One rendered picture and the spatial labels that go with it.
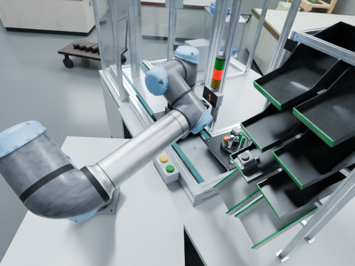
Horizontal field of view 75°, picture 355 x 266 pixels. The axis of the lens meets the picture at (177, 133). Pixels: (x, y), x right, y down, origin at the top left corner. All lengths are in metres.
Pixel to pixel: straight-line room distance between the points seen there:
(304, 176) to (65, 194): 0.60
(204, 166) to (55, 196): 0.88
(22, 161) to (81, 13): 5.21
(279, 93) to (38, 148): 0.61
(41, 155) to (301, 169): 0.65
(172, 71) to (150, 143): 0.22
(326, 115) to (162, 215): 0.78
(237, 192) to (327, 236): 0.48
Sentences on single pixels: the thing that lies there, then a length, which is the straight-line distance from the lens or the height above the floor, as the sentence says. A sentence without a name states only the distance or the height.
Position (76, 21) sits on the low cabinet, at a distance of 5.73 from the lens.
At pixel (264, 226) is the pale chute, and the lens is 0.99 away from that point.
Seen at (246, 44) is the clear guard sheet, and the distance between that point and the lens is 2.35.
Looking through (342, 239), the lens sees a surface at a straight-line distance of 1.36.
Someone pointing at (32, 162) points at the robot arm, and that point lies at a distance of 0.53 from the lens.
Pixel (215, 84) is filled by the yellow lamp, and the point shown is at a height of 1.29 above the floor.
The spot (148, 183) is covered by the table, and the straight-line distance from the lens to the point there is 1.23.
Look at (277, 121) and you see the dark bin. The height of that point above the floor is 1.40.
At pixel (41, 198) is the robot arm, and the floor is 1.45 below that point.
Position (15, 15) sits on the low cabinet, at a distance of 6.24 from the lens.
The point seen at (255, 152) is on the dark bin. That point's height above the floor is 1.23.
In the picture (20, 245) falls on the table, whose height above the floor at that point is 0.86.
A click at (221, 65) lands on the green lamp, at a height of 1.39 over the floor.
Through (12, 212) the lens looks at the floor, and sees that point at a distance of 2.44.
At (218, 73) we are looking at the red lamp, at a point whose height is 1.34.
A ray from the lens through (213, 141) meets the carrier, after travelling 1.32.
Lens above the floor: 1.85
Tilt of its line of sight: 41 degrees down
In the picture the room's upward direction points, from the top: 5 degrees clockwise
